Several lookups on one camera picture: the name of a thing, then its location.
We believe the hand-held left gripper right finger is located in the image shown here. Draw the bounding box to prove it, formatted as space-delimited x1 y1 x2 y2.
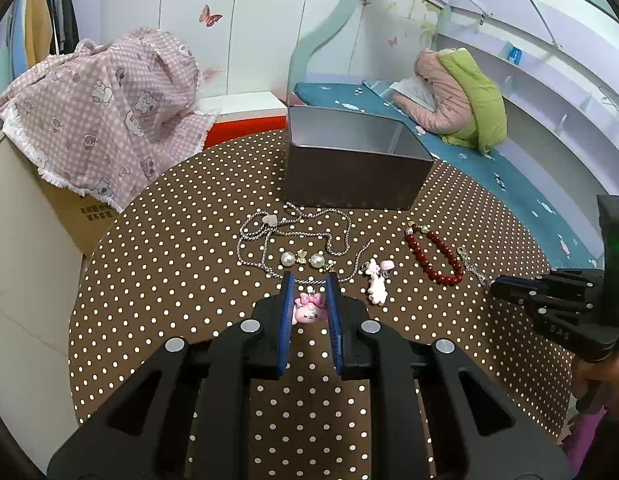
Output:
325 272 573 480

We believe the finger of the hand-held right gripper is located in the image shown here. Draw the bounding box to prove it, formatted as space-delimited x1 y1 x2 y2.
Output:
527 302 619 361
489 269 603 311

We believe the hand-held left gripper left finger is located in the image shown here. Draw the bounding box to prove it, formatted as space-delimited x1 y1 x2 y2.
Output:
46 272 296 480

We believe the white bunny charm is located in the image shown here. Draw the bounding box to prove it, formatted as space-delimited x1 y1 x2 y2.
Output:
362 258 396 307

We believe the pearl earring with gold bow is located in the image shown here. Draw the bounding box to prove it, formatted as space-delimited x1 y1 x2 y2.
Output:
280 248 310 268
309 252 340 274

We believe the red bead bracelet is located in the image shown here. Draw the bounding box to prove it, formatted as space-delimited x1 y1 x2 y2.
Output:
404 221 493 289

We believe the silver chain necklace heart pendant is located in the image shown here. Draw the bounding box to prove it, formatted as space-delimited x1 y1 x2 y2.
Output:
236 202 375 283

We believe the grey metal tin box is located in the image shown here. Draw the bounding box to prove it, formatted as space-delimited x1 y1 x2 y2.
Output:
282 105 436 211

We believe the person's right hand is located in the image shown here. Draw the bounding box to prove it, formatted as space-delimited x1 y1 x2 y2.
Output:
572 352 619 411

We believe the person's pink clothing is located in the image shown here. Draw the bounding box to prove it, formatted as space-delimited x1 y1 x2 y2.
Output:
563 407 607 463

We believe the blue candy print mattress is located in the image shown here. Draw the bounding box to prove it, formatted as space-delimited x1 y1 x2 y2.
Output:
292 79 597 268

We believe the brown polka dot tablecloth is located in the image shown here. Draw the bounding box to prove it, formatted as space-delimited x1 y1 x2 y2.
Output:
68 129 575 480

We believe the pink and green quilt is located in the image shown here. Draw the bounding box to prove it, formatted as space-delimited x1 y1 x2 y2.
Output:
439 47 507 155

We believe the pink padded jacket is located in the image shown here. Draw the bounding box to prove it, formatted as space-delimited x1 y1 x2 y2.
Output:
392 49 477 133

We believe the red stool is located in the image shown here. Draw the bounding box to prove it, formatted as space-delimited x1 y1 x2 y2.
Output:
204 115 290 150

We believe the white paper sheet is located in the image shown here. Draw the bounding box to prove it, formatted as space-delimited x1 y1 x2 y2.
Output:
389 77 435 111

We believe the cardboard box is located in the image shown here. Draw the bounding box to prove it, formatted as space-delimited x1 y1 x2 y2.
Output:
36 175 121 256

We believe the white board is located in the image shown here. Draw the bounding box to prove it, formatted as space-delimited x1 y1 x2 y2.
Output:
196 92 288 116

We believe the beige low cabinet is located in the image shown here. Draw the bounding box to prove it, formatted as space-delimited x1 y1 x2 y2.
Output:
0 130 85 461

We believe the pink checked cartoon blanket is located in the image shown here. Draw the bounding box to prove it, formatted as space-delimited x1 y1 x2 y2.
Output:
0 27 220 213

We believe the black hanging garment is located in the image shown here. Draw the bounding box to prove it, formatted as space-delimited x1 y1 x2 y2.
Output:
56 0 81 50

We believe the grey hanging garment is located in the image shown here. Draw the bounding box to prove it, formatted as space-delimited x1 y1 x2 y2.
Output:
42 0 65 56

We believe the tan hanging garment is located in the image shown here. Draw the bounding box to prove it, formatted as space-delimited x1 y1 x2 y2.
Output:
25 0 52 62

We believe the light blue hanging garment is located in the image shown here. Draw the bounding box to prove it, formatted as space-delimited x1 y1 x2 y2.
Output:
8 0 31 78

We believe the teal bunk bed frame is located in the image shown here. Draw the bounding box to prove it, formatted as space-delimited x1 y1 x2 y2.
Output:
292 0 619 106

